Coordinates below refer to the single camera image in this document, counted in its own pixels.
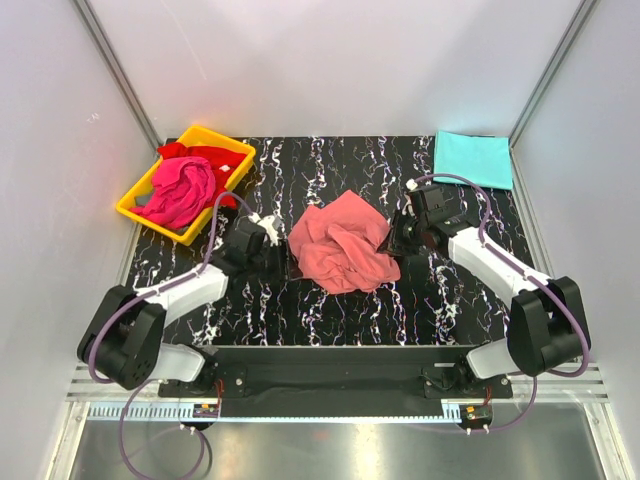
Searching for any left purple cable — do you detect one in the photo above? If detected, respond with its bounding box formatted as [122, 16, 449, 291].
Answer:
[87, 190, 261, 477]

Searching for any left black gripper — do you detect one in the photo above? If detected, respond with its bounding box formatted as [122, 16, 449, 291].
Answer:
[247, 239, 302, 284]

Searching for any right aluminium frame post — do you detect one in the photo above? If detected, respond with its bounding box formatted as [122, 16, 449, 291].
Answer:
[509, 0, 599, 148]

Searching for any right small circuit board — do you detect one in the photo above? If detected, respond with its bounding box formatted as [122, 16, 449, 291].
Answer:
[465, 404, 493, 422]

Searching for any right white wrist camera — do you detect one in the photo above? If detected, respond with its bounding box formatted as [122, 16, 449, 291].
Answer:
[402, 179, 424, 217]

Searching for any small circuit board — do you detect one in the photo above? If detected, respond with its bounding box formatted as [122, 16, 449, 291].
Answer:
[193, 403, 220, 419]
[465, 404, 493, 422]

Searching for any magenta t-shirt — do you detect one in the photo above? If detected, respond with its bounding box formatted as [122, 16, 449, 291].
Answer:
[130, 156, 217, 230]

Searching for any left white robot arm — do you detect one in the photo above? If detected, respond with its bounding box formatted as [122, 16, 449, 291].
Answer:
[77, 214, 299, 396]

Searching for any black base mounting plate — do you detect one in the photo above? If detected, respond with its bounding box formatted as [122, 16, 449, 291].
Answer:
[159, 346, 513, 411]

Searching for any salmon pink t-shirt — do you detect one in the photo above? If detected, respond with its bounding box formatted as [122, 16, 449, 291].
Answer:
[288, 190, 401, 295]

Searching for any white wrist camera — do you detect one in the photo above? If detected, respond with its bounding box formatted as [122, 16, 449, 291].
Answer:
[248, 213, 282, 246]
[402, 179, 424, 217]

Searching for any yellow plastic bin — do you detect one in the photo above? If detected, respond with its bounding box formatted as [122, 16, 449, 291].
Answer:
[116, 125, 256, 246]

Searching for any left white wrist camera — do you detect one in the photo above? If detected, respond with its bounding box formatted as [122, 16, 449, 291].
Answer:
[248, 213, 282, 246]

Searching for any aluminium frame post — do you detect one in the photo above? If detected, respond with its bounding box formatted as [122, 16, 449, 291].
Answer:
[509, 0, 599, 148]
[70, 0, 161, 149]

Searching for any red t-shirt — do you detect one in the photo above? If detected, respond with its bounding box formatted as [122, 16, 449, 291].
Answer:
[158, 142, 246, 208]

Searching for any white slotted cable duct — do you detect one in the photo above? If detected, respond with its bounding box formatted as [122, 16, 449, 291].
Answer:
[88, 399, 465, 424]

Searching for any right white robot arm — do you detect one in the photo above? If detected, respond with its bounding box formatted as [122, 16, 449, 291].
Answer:
[379, 180, 591, 397]

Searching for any left aluminium frame post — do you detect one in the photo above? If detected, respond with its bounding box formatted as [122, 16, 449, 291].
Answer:
[70, 0, 161, 149]

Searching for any folded turquoise t-shirt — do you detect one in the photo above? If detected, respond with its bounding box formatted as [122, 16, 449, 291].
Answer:
[434, 131, 513, 190]

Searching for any left small circuit board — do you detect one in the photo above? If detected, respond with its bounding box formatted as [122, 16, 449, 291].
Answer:
[193, 403, 220, 419]

